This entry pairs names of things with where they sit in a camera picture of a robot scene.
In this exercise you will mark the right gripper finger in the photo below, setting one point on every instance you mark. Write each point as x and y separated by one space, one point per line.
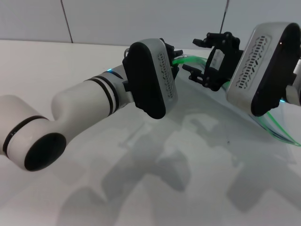
196 75
205 42

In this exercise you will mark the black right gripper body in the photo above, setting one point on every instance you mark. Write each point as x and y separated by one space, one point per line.
231 54

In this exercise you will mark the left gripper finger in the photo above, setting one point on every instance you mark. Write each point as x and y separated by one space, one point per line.
176 71
176 53

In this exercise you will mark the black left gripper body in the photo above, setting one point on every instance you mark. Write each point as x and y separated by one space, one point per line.
168 49

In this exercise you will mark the transparent green-zip document bag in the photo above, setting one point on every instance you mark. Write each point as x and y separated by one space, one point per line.
278 130

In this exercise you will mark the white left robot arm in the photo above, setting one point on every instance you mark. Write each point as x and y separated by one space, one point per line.
82 101

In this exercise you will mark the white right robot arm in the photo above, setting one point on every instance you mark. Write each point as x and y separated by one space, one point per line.
295 94

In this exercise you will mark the right wrist camera housing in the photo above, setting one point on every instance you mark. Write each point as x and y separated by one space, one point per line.
258 66

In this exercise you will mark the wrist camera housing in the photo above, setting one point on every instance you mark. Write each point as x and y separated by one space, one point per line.
258 66
145 80

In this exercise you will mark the left wrist camera housing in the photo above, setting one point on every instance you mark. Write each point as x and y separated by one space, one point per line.
145 80

